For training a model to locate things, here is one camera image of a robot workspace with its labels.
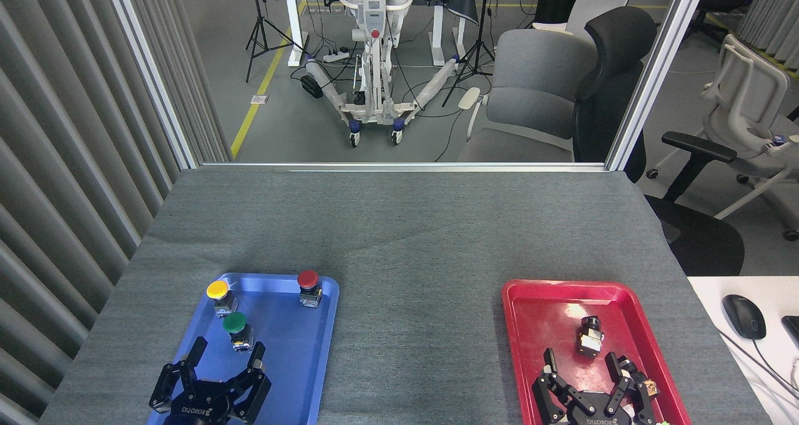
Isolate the white plastic chair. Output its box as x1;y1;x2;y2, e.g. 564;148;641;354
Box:
532;0;632;39

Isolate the blue plastic tray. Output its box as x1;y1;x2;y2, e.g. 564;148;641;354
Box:
147;273;341;425

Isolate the black office chair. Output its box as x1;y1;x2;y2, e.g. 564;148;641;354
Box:
573;6;745;277

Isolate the black tripod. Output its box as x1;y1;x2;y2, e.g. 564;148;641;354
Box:
442;0;497;107
245;0;306;84

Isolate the silver frame rail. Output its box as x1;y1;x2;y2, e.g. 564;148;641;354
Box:
200;161;609;173

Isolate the grey ribbed partition panel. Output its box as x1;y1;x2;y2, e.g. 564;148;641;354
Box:
0;0;233;425

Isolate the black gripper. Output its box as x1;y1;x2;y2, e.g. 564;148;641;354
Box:
149;336;273;425
532;348;657;425

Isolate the grey office chair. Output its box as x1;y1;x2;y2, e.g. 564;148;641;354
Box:
457;29;600;164

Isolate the yellow push button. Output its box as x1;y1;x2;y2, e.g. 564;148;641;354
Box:
206;280;239;318

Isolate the black switch with orange contacts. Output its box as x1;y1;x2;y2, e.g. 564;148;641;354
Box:
619;358;661;399

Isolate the silver frame post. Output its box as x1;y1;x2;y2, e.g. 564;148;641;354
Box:
102;0;200;170
604;0;712;172

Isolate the white-legged desk with dark cover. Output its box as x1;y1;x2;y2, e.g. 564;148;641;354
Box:
253;0;544;67

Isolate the grey curtain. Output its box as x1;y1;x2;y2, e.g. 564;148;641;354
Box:
735;0;799;79

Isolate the green push button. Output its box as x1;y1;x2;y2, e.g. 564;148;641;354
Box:
223;313;255;353

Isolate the red plastic tray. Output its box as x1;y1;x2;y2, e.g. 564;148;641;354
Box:
501;280;692;425

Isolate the black computer mouse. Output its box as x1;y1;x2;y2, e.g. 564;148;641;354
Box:
722;294;767;341

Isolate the red push button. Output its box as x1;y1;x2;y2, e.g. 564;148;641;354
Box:
297;270;323;308

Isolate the white side desk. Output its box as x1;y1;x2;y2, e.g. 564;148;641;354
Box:
687;276;799;425

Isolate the white mesh office chair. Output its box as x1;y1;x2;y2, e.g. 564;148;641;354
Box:
646;34;799;242

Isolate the white stand on wheels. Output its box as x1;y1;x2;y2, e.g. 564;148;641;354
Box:
305;0;463;148

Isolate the black mouse cable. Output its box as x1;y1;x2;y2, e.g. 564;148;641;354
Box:
715;325;799;413

